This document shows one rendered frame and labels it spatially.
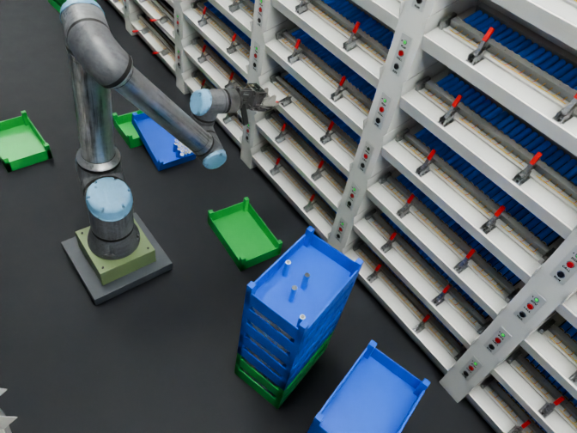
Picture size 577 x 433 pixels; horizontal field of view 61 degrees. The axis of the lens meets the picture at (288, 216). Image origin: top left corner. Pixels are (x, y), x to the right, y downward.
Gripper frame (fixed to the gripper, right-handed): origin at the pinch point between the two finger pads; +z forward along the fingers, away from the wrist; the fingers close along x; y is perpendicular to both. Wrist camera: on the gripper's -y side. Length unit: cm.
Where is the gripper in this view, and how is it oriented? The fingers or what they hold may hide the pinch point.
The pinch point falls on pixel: (273, 102)
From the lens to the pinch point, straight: 203.6
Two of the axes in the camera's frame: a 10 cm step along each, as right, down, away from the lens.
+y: 3.2, -7.3, -6.0
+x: -5.8, -6.6, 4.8
